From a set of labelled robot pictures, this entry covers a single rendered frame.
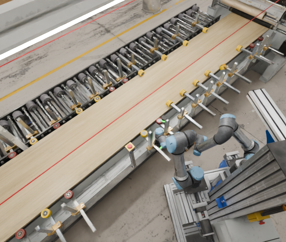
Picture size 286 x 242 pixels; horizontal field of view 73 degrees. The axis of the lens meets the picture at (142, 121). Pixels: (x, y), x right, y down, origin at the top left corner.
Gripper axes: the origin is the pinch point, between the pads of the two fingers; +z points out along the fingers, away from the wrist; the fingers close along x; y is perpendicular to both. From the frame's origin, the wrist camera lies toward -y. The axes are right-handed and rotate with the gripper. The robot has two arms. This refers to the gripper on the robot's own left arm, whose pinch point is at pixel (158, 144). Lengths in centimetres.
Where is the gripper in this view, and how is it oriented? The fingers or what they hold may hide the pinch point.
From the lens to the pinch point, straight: 214.4
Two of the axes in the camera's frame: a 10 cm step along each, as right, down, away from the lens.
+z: 0.3, 5.3, 8.5
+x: 8.8, 3.8, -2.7
